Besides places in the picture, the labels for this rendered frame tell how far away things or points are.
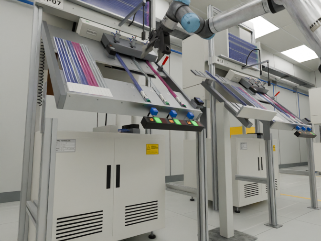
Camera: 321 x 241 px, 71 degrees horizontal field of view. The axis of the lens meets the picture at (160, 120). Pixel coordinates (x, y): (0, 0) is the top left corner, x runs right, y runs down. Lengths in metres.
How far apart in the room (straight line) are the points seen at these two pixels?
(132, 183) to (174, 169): 2.38
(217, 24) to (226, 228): 1.12
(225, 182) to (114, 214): 0.67
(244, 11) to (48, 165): 0.94
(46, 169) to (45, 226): 0.18
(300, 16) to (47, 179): 0.92
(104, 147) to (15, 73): 1.85
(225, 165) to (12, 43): 2.47
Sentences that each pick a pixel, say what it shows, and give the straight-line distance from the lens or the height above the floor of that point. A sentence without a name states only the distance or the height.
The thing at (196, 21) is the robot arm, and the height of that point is 1.08.
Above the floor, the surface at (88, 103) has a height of 0.70.
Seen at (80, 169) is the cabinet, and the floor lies 0.44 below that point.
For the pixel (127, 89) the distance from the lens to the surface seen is 1.05.
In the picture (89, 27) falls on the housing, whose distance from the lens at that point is 1.47.
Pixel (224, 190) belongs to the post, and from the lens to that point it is 1.47.
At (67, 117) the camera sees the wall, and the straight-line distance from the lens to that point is 2.87.
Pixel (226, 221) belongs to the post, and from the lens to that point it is 1.51.
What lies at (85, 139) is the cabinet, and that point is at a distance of 1.17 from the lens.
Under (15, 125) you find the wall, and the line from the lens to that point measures 2.77.
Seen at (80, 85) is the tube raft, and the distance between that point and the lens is 0.92.
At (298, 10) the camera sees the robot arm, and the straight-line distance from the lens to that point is 0.82.
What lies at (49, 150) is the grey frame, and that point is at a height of 0.53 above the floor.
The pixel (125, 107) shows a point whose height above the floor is 0.70.
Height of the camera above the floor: 0.54
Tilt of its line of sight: 7 degrees up
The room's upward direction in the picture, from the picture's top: straight up
